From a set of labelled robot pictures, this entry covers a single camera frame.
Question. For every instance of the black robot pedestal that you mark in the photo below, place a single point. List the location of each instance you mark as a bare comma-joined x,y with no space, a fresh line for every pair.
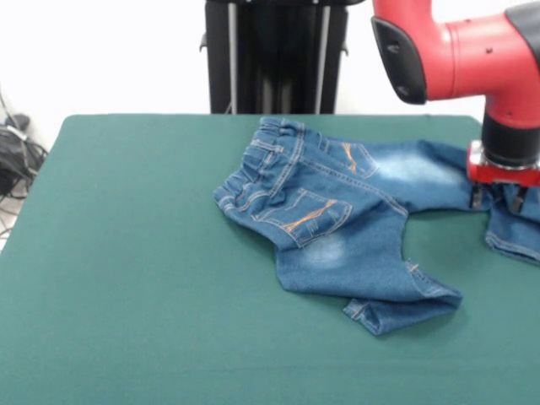
219,63

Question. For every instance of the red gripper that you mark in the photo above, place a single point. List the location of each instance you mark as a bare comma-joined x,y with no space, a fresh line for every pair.
498,175

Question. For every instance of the grey chair base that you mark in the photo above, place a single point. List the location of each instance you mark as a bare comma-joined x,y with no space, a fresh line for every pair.
19,122

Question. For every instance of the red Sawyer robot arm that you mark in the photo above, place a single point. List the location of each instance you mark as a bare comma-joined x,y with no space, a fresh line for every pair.
464,55

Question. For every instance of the blue denim jeans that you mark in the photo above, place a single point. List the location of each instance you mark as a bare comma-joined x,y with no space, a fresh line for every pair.
337,219

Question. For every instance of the dark green table cloth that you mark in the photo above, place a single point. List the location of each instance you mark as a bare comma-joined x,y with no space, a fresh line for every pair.
126,295

